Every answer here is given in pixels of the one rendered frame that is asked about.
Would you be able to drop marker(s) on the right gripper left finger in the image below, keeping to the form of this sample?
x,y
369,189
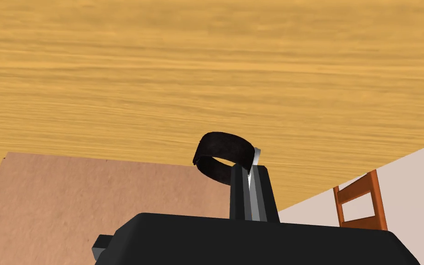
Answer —
x,y
237,195

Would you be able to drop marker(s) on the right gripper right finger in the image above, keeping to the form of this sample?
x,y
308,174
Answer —
x,y
267,202

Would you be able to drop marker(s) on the orange wooden chair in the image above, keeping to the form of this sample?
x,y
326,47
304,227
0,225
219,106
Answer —
x,y
359,191

